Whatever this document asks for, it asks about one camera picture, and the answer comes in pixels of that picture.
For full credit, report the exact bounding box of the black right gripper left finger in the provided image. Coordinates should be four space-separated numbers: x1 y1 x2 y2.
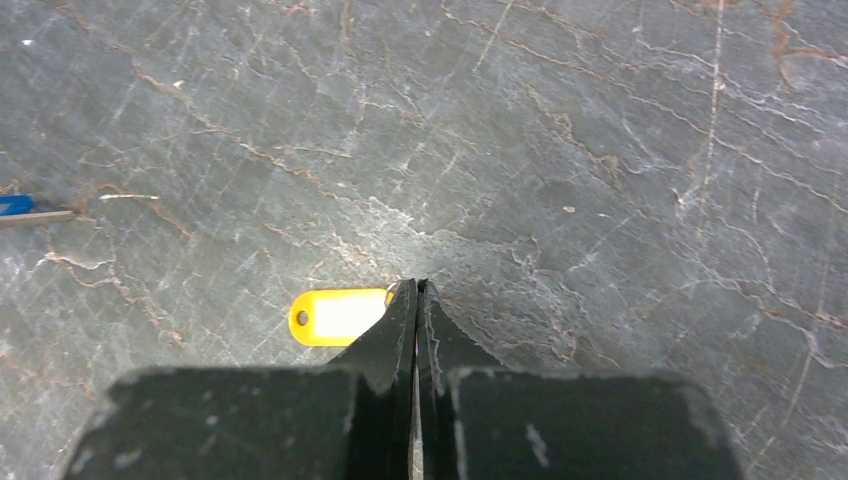
64 280 418 479

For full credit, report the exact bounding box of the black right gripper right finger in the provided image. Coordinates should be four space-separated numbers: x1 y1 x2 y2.
417 280 742 479

